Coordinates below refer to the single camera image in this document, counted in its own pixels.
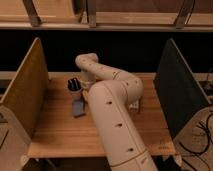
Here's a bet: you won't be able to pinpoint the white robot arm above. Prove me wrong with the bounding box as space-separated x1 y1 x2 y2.
75 53 158 171

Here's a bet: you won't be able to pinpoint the blue sponge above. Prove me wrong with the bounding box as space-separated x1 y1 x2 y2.
72 99 85 118

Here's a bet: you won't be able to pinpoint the small white bottle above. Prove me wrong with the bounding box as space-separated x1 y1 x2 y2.
129 100 140 112

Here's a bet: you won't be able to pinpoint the left wooden side panel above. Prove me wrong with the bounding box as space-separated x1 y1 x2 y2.
0 38 49 142

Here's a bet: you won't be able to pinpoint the right dark side panel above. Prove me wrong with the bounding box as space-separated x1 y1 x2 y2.
154 39 210 138

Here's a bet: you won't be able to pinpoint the black cables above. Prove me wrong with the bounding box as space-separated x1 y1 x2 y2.
176 111 213 171

